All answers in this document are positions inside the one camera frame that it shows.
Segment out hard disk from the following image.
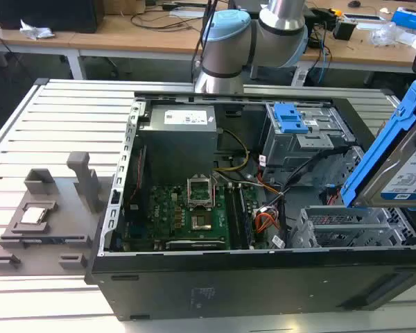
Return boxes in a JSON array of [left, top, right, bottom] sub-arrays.
[[340, 76, 416, 210]]

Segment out metal disk bay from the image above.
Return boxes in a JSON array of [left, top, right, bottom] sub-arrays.
[[290, 204, 416, 249]]

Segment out black RAM slot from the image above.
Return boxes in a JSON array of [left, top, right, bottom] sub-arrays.
[[227, 186, 243, 249]]

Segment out blue cardboard box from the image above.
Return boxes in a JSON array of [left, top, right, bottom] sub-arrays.
[[390, 8, 416, 36]]

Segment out clear plastic bag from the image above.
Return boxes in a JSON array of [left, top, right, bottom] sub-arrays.
[[370, 21, 404, 46]]

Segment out small black device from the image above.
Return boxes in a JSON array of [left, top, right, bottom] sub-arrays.
[[333, 19, 357, 41]]

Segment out blue plastic drive latch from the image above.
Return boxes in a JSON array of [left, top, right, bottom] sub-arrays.
[[272, 103, 310, 135]]

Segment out metal optical drive cage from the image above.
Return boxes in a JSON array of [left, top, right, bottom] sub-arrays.
[[262, 102, 356, 169]]

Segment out installed RAM stick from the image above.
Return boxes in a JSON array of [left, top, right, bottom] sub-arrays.
[[239, 186, 257, 245]]

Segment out grey power supply unit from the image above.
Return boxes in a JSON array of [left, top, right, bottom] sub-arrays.
[[137, 104, 218, 181]]

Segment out metal socket cover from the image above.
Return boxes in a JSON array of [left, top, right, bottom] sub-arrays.
[[186, 175, 216, 210]]

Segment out CPU socket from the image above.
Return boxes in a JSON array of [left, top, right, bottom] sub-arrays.
[[190, 212, 215, 232]]

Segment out black graphics card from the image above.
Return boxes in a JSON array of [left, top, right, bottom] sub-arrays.
[[164, 238, 229, 251]]

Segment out black open PC case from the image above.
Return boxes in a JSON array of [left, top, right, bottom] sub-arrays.
[[85, 90, 416, 322]]

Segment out green motherboard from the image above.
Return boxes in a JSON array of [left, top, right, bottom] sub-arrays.
[[123, 183, 264, 251]]

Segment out large black box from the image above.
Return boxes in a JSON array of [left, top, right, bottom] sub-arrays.
[[0, 0, 105, 34]]

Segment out crumpled white paper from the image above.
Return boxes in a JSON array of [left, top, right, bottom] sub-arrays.
[[19, 19, 55, 40]]

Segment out grey parts rack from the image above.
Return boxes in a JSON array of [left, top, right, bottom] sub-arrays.
[[0, 151, 107, 277]]

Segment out RAM stick in rack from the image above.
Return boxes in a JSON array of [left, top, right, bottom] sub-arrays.
[[20, 235, 85, 243]]

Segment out silver CPU chip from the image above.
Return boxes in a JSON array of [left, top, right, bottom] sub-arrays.
[[19, 207, 47, 225]]

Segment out blue hanging cable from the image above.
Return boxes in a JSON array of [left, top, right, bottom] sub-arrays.
[[318, 33, 331, 85]]

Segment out red disk data wire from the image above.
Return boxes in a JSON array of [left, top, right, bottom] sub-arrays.
[[325, 185, 341, 206]]

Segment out black wire bundle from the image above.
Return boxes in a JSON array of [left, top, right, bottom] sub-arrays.
[[277, 147, 349, 230]]

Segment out yellow black power wire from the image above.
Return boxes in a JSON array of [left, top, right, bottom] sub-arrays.
[[213, 128, 251, 173]]

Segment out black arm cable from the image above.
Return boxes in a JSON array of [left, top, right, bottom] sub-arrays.
[[191, 0, 220, 86]]

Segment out orange wire bundle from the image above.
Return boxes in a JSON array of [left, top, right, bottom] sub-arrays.
[[254, 206, 282, 234]]

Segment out black desk cables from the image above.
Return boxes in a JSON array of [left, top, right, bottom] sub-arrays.
[[130, 5, 209, 33]]

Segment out thin red wire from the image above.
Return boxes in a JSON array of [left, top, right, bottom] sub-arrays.
[[130, 147, 148, 206]]

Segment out wooden desk white frame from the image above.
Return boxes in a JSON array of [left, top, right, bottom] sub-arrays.
[[0, 0, 211, 81]]

